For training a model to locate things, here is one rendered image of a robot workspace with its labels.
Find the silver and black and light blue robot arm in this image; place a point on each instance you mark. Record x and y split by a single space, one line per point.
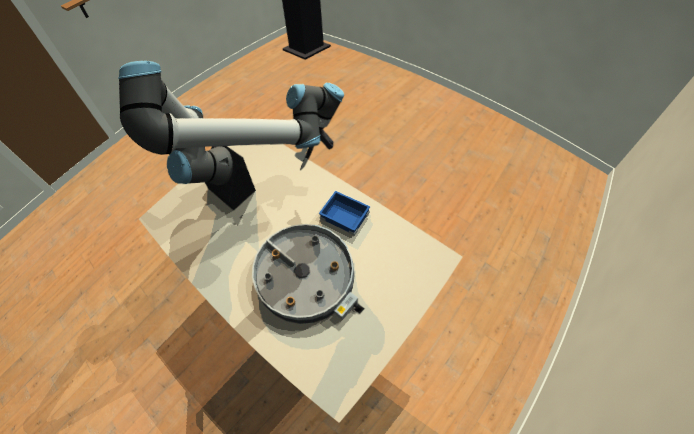
141 91

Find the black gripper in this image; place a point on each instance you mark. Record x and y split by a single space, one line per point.
304 157

